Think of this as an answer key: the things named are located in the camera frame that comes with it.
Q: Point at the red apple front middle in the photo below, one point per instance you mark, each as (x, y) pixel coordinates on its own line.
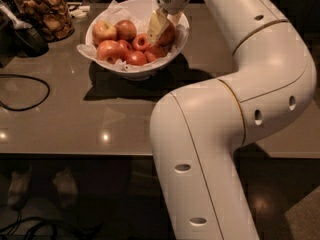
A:
(136, 58)

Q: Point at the right white shoe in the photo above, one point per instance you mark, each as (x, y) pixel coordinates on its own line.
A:
(66, 187)

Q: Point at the yellow-red apple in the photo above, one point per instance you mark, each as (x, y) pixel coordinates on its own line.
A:
(168, 36)

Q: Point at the black appliance with scoop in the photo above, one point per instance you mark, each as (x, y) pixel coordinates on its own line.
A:
(17, 37)

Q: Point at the white shoe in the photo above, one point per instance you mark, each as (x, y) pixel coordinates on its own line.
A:
(66, 187)
(19, 188)

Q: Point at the left white shoe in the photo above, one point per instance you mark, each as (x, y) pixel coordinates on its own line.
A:
(19, 188)

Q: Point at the red apple front left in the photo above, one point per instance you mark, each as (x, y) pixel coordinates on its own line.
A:
(110, 51)

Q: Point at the white tissue paper liner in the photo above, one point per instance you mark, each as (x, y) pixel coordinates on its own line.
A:
(113, 14)

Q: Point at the white bowl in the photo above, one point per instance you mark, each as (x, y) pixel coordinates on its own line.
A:
(133, 7)

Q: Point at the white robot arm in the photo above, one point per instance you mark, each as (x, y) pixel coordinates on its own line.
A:
(195, 129)

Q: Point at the red apple front right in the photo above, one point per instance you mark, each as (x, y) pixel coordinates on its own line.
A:
(155, 52)

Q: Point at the small white items behind jar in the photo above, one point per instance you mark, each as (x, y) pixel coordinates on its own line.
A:
(79, 11)

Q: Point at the red apple back left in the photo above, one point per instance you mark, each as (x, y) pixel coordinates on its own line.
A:
(103, 30)

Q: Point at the red apple hidden underneath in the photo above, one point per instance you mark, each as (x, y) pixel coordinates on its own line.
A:
(140, 43)

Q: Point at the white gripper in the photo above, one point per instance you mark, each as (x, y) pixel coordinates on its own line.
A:
(174, 0)

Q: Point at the small red apple centre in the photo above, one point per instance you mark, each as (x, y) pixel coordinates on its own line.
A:
(125, 45)

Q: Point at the glass jar of dried chips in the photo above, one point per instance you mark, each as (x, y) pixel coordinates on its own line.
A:
(51, 17)

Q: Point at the red apple back middle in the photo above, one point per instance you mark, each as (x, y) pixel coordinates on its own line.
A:
(126, 30)

